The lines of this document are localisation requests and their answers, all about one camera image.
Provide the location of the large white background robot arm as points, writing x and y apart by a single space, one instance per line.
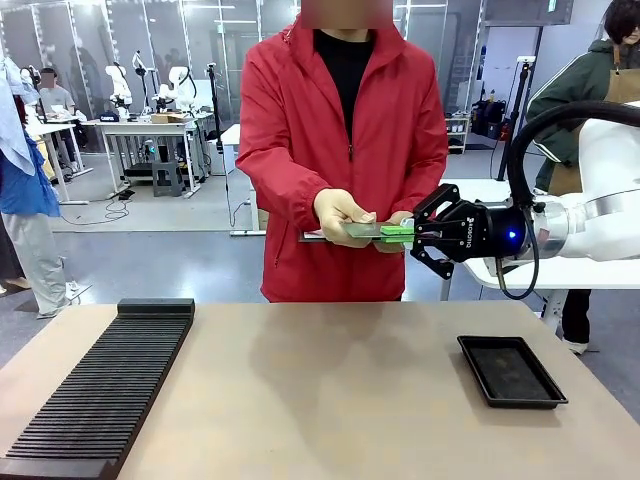
177 90

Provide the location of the white background desk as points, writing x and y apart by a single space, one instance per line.
57 135

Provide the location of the grey step stool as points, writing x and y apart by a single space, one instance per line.
167 179

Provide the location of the black plastic tray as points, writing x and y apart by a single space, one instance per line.
510 372

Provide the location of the white background work table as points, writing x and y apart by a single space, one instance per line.
140 131

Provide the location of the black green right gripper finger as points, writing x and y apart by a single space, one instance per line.
430 257
437 205

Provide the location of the black tripod pole white top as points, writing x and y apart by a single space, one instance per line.
512 120

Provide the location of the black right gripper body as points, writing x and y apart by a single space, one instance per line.
495 232

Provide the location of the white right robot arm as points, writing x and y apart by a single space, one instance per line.
600 200

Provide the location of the large white table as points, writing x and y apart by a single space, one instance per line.
475 270

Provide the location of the seated background person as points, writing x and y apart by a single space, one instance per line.
55 97

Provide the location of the black bags by wall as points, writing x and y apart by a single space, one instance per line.
492 117

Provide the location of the red-sleeved right forearm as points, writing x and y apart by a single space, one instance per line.
285 175

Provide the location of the person in red jacket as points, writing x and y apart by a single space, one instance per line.
345 150

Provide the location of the cardboard box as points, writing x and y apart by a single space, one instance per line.
167 118

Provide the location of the red-sleeved left forearm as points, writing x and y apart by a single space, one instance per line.
425 180

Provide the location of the person's gloved right hand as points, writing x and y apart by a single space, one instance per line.
337 215

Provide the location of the black cap with print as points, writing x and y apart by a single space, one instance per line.
108 118

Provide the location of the person in blue jacket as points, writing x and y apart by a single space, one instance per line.
27 190

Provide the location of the wooden shoe rack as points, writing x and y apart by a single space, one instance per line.
457 132

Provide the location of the person in brown apron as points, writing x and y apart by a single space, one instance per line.
585 100

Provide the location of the black slotted PCB rack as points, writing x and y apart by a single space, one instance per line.
110 400

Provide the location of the person's gloved left hand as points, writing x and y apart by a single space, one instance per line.
402 219

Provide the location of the small white background robot arm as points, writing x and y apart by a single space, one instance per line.
119 85

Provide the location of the green PCB board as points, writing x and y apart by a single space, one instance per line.
367 229

